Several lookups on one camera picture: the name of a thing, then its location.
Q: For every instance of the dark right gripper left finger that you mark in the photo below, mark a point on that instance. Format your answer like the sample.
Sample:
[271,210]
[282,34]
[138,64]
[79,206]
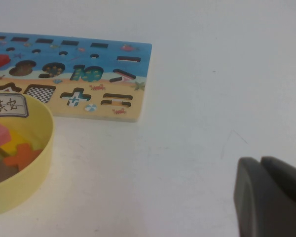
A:
[256,202]

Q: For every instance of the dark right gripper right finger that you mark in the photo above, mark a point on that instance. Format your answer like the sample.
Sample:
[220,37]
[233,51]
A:
[286,172]

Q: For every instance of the colourful wooden number puzzle board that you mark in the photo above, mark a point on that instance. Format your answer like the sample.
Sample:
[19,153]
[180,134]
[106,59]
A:
[98,63]

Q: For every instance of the yellow plastic bowl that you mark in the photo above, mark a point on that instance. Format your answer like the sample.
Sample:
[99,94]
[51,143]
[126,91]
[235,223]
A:
[27,177]

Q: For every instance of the orange wooden cross piece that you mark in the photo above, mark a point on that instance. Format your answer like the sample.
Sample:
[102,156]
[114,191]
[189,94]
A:
[25,157]

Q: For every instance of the brown wooden block piece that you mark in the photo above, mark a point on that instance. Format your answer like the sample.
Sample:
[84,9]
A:
[1,172]

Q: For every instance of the white handwritten label, yellow bowl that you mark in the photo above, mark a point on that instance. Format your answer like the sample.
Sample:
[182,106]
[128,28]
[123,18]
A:
[8,105]

